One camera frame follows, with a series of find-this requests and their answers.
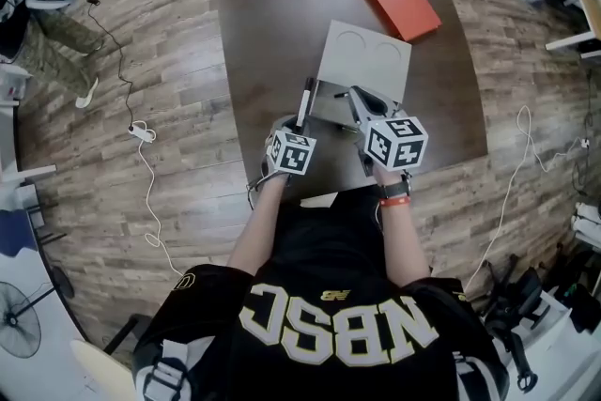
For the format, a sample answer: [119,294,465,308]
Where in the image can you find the black office chair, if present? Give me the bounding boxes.
[482,252,551,395]

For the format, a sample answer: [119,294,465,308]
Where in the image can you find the black floor cable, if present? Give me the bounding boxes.
[76,0,138,129]

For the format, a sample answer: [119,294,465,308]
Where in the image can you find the person's black printed jersey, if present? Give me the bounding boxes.
[131,189,512,401]

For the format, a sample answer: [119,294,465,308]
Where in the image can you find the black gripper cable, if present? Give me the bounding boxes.
[245,172,284,211]

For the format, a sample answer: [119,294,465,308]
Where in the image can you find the long white floor cable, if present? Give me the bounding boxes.
[461,104,591,293]

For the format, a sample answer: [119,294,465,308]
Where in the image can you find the grey backpack strap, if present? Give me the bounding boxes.
[138,337,216,401]

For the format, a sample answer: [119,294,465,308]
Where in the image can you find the grey box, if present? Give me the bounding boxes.
[306,19,414,129]

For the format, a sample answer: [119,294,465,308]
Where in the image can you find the black standing fan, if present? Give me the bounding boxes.
[0,265,76,360]

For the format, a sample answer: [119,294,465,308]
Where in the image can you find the white power strip cable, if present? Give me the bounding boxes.
[139,138,190,279]

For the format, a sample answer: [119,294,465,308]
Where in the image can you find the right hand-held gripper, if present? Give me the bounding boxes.
[333,84,431,178]

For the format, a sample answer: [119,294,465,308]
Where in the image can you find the dark wooden desk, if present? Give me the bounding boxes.
[210,0,490,206]

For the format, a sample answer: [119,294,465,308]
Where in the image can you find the white power strip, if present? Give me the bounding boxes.
[128,119,158,143]

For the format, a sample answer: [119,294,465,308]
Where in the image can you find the round light wooden stool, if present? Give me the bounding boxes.
[69,338,136,401]

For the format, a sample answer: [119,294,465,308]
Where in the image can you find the light wooden table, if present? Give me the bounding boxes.
[545,0,601,58]

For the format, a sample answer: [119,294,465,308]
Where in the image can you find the black wrist watch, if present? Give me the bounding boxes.
[378,173,413,201]

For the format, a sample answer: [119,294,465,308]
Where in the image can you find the white marker pen black cap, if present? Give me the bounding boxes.
[295,77,316,129]

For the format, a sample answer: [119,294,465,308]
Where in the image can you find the person's right forearm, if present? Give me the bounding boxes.
[374,167,432,290]

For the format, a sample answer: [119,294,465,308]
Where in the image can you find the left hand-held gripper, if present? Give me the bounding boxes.
[260,114,317,187]

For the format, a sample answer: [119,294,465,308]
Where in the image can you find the person's left forearm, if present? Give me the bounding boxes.
[226,172,291,279]

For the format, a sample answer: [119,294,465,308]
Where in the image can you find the red case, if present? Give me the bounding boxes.
[355,0,444,43]

